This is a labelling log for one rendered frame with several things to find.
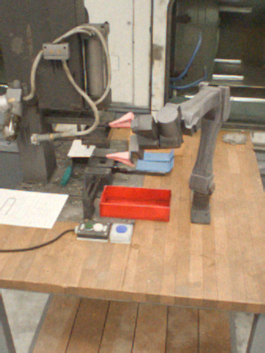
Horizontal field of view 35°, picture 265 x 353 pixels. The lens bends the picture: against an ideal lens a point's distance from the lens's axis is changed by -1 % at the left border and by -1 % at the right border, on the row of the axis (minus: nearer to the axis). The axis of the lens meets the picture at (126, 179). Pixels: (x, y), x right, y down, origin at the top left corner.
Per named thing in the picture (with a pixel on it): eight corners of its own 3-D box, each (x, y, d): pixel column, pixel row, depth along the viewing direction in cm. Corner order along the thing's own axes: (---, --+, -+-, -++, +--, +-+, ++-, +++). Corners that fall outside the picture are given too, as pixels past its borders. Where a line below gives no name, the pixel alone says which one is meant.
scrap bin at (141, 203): (169, 221, 149) (169, 208, 146) (99, 217, 152) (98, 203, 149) (170, 202, 159) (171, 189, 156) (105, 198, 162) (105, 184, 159)
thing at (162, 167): (173, 172, 174) (173, 166, 172) (136, 169, 176) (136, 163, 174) (173, 164, 180) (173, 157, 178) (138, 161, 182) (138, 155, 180)
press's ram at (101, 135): (110, 154, 156) (107, 75, 140) (42, 150, 159) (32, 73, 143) (117, 132, 171) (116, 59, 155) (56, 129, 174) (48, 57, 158)
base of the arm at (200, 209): (192, 205, 144) (212, 206, 143) (192, 174, 161) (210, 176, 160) (190, 223, 148) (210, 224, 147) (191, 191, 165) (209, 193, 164)
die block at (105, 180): (110, 192, 166) (109, 176, 162) (84, 191, 167) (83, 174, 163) (117, 166, 182) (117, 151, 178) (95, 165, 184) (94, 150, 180)
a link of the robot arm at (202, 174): (204, 196, 146) (222, 102, 134) (187, 191, 149) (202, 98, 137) (210, 191, 151) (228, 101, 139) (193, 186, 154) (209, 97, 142)
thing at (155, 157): (173, 161, 181) (173, 155, 180) (137, 160, 182) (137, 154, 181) (173, 154, 187) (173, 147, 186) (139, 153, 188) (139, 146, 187)
